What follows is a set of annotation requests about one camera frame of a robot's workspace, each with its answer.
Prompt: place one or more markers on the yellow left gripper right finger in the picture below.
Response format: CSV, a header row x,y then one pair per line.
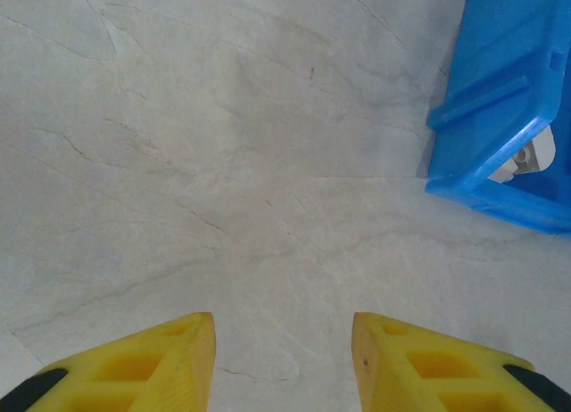
x,y
437,372

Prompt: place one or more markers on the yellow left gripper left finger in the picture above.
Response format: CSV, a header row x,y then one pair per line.
x,y
134,367

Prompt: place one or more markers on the white lego brick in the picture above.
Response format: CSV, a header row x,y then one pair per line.
x,y
535,153

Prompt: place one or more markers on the blue plastic bin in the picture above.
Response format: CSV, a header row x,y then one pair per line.
x,y
499,73

